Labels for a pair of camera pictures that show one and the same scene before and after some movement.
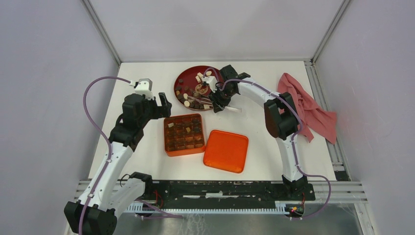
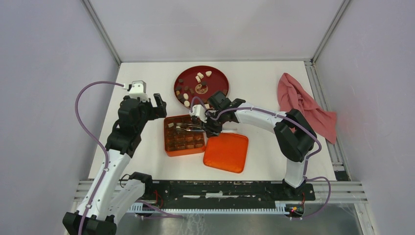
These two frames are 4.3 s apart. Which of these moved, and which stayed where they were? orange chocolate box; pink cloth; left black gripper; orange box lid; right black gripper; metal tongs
Moved: right black gripper; metal tongs
Stayed: left black gripper; orange chocolate box; orange box lid; pink cloth
